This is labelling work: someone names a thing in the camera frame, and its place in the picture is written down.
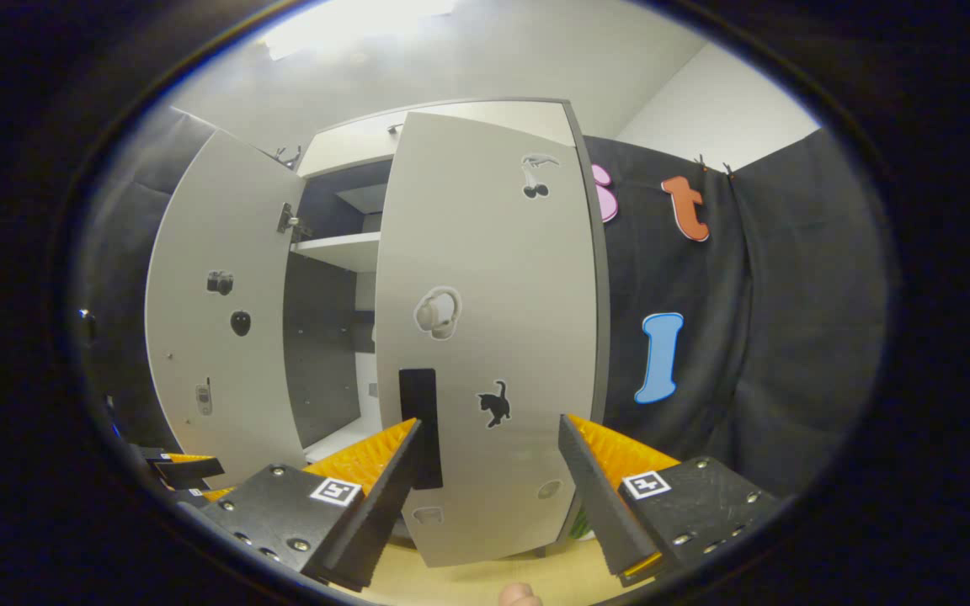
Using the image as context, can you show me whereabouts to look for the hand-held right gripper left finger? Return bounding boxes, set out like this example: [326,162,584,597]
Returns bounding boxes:
[199,417,423,593]

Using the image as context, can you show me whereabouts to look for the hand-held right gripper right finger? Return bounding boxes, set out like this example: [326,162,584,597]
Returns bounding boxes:
[558,412,781,587]

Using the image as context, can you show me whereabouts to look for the white and grey cabinet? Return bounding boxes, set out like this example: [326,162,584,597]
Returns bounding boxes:
[283,97,614,561]

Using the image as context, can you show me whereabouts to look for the white door with camera sticker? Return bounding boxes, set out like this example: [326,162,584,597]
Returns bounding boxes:
[144,129,309,489]

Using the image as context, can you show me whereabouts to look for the white door with cat sticker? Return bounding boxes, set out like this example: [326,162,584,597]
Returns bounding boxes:
[374,111,600,569]

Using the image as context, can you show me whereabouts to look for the black backdrop cloth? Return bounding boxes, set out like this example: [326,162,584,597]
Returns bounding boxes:
[72,105,890,506]

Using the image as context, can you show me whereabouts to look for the ceiling light panel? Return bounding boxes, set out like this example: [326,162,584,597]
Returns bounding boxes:
[262,0,461,60]

